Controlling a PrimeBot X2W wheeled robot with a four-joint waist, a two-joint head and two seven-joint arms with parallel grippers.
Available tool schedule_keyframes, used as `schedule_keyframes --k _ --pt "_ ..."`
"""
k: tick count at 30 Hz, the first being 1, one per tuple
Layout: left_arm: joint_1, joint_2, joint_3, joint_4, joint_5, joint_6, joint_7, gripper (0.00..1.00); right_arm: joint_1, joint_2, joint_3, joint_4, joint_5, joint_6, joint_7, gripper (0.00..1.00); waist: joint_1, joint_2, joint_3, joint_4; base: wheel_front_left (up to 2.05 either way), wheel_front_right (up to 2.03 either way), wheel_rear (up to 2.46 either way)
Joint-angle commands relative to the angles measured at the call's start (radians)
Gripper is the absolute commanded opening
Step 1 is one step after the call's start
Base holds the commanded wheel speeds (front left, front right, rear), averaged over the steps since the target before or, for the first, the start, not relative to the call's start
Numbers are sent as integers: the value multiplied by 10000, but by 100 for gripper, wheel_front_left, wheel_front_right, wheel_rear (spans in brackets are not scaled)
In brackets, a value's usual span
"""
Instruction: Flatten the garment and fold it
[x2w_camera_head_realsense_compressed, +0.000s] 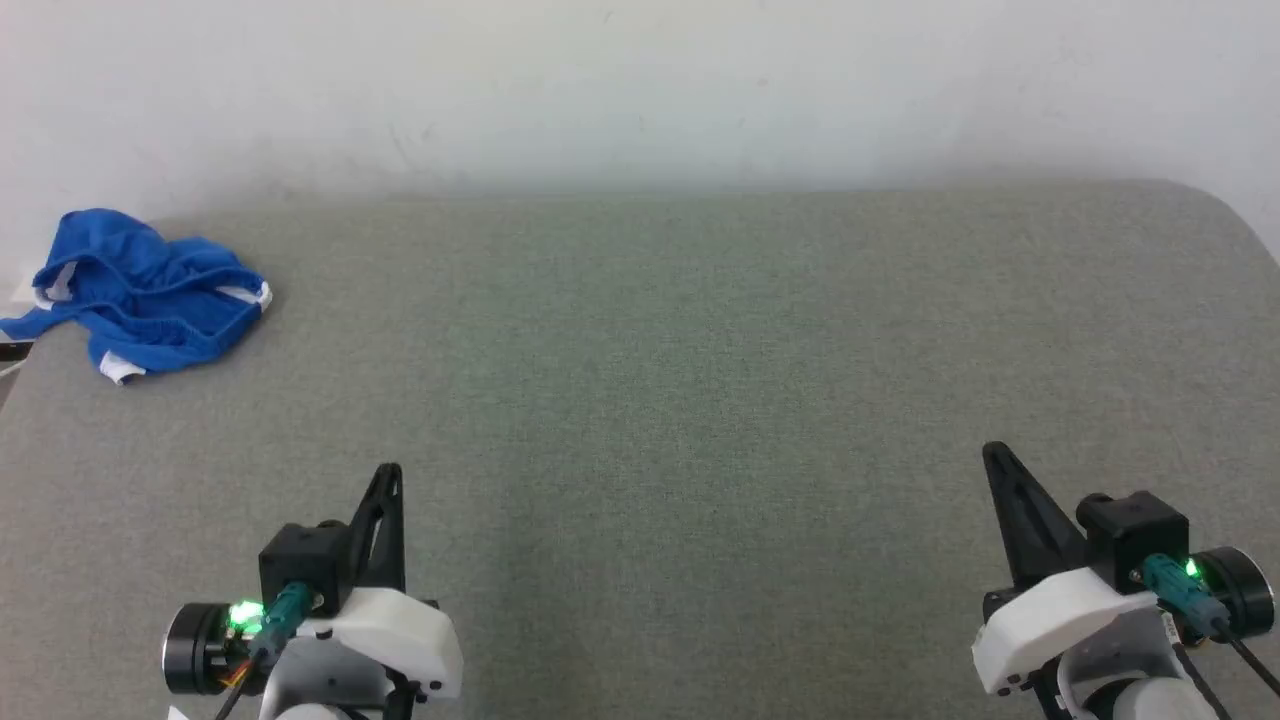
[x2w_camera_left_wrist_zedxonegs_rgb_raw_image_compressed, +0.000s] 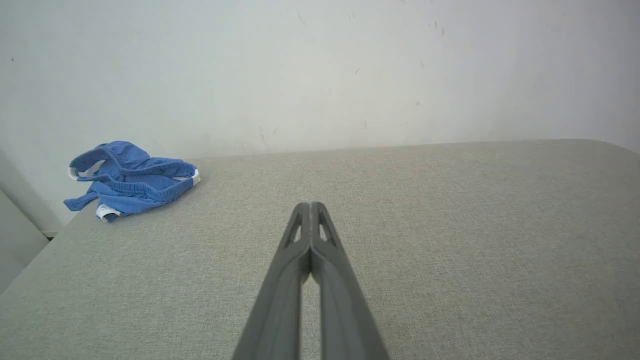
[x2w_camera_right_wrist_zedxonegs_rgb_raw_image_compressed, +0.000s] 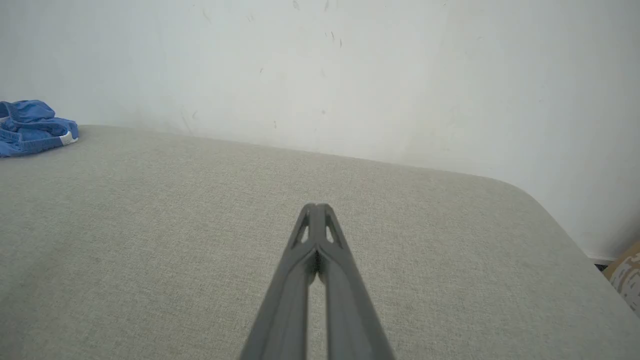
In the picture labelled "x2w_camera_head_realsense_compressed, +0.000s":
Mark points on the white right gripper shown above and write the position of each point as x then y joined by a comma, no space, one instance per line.
1060,615

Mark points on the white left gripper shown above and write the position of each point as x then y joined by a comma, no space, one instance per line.
400,635

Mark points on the blue shorts with white stripes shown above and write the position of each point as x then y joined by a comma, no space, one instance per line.
150,300

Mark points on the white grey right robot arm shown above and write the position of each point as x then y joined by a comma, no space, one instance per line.
1130,685

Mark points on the grey fabric sofa seat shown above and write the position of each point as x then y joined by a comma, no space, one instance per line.
660,400

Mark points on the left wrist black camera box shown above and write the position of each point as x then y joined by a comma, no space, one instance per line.
300,560

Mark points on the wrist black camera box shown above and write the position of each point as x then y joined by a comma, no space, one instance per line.
300,560
1135,530

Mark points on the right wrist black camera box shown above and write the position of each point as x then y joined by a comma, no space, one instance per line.
1135,530

